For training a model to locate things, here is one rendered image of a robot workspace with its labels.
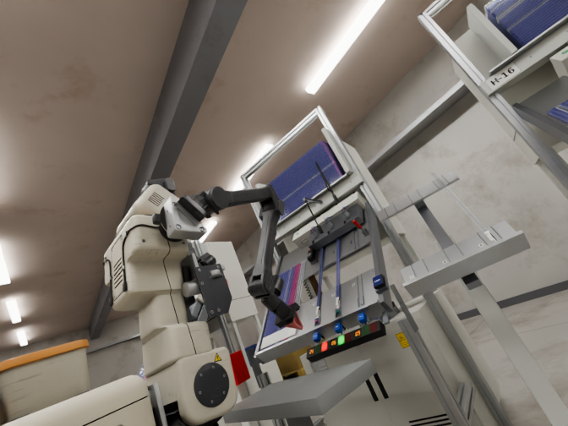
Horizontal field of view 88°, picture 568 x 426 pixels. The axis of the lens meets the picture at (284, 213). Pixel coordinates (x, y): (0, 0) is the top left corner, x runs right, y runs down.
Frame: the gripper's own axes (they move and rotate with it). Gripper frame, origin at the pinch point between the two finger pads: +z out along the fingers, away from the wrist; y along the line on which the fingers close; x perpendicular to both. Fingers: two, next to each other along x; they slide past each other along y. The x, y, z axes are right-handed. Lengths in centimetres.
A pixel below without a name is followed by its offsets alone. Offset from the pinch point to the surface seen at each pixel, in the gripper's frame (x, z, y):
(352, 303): -10.0, 9.0, -18.1
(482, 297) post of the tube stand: -5, 25, -59
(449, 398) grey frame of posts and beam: 17, 35, -36
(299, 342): -3.6, 10.7, 10.9
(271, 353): -3.6, 10.3, 27.6
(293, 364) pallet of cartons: -210, 255, 278
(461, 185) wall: -292, 162, -75
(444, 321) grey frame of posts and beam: -29, 58, -34
